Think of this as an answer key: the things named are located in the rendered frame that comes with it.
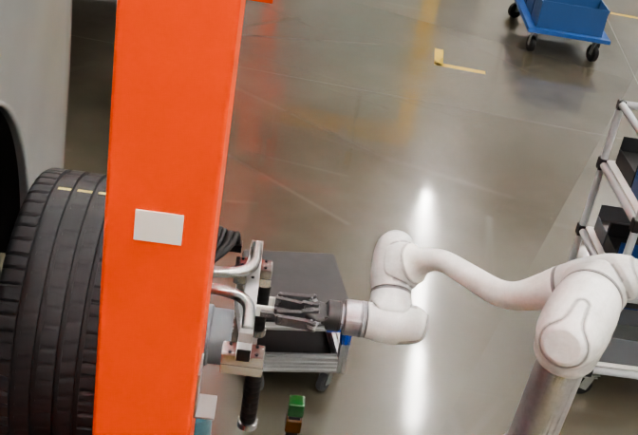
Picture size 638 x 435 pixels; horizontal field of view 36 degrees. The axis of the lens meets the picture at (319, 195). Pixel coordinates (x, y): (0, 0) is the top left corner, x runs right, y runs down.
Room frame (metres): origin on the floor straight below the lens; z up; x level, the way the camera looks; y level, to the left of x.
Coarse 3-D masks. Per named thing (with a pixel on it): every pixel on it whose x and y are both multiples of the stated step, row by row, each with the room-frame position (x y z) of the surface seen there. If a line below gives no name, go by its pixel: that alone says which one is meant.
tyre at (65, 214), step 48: (48, 192) 1.78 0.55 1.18; (96, 192) 1.82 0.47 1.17; (48, 240) 1.66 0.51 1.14; (96, 240) 1.68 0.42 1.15; (0, 288) 1.57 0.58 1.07; (48, 288) 1.58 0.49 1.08; (96, 288) 1.59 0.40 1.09; (0, 336) 1.51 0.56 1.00; (48, 336) 1.52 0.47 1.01; (96, 336) 1.54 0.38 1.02; (0, 384) 1.48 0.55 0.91; (48, 384) 1.49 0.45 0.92; (0, 432) 1.48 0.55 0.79; (48, 432) 1.49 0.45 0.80
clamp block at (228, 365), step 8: (224, 344) 1.68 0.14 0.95; (232, 344) 1.68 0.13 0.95; (224, 352) 1.65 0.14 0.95; (232, 352) 1.65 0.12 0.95; (256, 352) 1.67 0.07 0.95; (264, 352) 1.67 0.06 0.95; (224, 360) 1.64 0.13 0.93; (232, 360) 1.64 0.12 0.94; (256, 360) 1.65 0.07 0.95; (224, 368) 1.64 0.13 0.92; (232, 368) 1.64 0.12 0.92; (240, 368) 1.64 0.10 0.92; (248, 368) 1.65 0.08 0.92; (256, 368) 1.65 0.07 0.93; (256, 376) 1.65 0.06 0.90
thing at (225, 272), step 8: (256, 240) 2.01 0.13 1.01; (256, 248) 1.97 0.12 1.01; (256, 256) 1.94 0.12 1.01; (248, 264) 1.90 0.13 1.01; (256, 264) 1.91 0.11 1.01; (216, 272) 1.86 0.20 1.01; (224, 272) 1.86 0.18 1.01; (232, 272) 1.87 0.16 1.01; (240, 272) 1.87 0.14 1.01; (248, 272) 1.88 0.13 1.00
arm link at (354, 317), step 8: (344, 304) 2.03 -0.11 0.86; (352, 304) 2.02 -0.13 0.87; (360, 304) 2.02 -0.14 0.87; (344, 312) 2.01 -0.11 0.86; (352, 312) 2.00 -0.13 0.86; (360, 312) 2.00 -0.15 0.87; (344, 320) 1.99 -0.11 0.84; (352, 320) 1.99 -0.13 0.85; (360, 320) 1.99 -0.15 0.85; (344, 328) 1.98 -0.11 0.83; (352, 328) 1.98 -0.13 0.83; (360, 328) 1.98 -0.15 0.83; (360, 336) 1.99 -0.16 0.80
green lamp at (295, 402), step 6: (294, 396) 1.90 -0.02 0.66; (300, 396) 1.91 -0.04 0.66; (288, 402) 1.90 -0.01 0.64; (294, 402) 1.88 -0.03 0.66; (300, 402) 1.89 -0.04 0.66; (288, 408) 1.87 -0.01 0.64; (294, 408) 1.87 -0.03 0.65; (300, 408) 1.87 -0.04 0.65; (288, 414) 1.87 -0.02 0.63; (294, 414) 1.87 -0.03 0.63; (300, 414) 1.87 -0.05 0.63
